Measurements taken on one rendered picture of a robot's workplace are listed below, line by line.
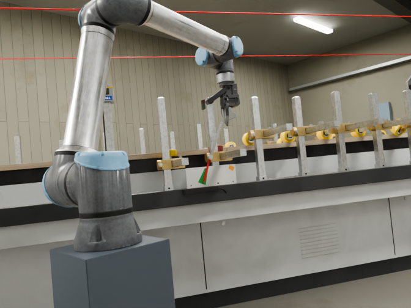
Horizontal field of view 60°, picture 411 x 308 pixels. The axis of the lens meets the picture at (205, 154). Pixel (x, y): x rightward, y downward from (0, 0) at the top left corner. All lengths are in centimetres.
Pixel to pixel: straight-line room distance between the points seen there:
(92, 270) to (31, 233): 90
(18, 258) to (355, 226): 193
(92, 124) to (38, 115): 443
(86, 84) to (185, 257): 116
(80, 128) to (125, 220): 35
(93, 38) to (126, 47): 527
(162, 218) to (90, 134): 72
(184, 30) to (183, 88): 569
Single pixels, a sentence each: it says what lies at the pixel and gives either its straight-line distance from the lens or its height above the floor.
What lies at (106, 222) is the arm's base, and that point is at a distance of 100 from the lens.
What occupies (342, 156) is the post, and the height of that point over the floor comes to 78.
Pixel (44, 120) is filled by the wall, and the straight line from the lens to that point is 565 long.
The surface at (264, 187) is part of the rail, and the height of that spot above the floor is 66.
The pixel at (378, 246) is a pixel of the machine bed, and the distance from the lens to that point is 258.
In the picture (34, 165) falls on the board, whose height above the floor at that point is 89.
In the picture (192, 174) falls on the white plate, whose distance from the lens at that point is 177.
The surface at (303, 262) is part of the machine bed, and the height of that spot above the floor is 17.
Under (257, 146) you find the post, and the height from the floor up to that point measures 88.
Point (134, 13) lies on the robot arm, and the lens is 130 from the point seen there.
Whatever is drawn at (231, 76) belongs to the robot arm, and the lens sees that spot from 179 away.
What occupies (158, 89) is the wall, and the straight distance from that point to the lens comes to 670.
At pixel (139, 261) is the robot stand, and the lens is 100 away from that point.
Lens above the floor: 79
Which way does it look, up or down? 2 degrees up
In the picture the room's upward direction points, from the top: 5 degrees counter-clockwise
